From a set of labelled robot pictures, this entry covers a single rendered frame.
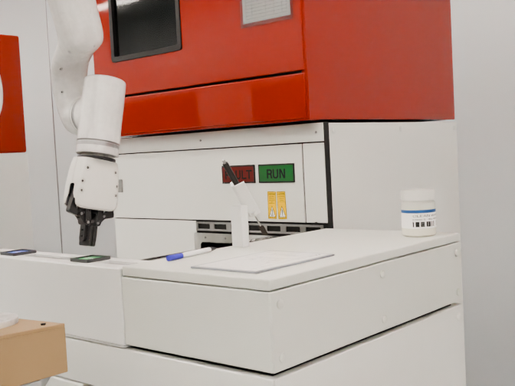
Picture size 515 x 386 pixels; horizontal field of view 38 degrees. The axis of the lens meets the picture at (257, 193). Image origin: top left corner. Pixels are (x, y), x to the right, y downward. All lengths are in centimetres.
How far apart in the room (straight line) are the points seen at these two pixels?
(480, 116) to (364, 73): 132
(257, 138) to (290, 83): 21
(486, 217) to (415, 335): 180
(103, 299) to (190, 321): 23
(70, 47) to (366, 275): 70
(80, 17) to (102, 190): 33
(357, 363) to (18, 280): 73
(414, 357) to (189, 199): 89
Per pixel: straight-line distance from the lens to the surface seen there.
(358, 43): 197
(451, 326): 162
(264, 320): 114
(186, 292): 125
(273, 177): 191
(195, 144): 210
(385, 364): 141
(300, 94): 179
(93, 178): 149
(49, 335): 124
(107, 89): 151
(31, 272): 161
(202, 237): 209
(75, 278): 149
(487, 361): 337
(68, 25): 151
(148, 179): 225
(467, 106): 327
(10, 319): 129
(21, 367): 123
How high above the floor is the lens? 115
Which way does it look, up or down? 3 degrees down
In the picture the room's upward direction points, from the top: 3 degrees counter-clockwise
